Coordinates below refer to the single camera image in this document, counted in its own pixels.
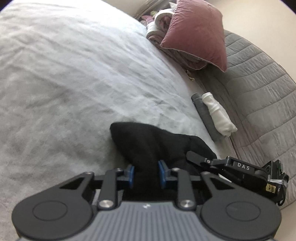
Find grey quilted headboard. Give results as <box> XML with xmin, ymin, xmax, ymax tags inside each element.
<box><xmin>197</xmin><ymin>31</ymin><xmax>295</xmax><ymax>206</ymax></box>

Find pink velvet pillow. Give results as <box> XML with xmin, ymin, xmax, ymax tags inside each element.
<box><xmin>161</xmin><ymin>1</ymin><xmax>227</xmax><ymax>72</ymax></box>

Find folded white garment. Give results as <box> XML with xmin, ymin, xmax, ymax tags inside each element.
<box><xmin>202</xmin><ymin>92</ymin><xmax>237</xmax><ymax>137</ymax></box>

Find folded white pink quilt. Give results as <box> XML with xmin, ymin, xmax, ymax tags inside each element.
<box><xmin>140</xmin><ymin>2</ymin><xmax>208</xmax><ymax>70</ymax></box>

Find folded grey garment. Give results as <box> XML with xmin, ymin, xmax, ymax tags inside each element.
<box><xmin>191</xmin><ymin>93</ymin><xmax>224</xmax><ymax>142</ymax></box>

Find black garment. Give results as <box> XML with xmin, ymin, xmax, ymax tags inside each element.
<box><xmin>110</xmin><ymin>122</ymin><xmax>217</xmax><ymax>201</ymax></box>

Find grey bed sheet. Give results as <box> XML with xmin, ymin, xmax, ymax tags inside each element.
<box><xmin>1</xmin><ymin>1</ymin><xmax>230</xmax><ymax>240</ymax></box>

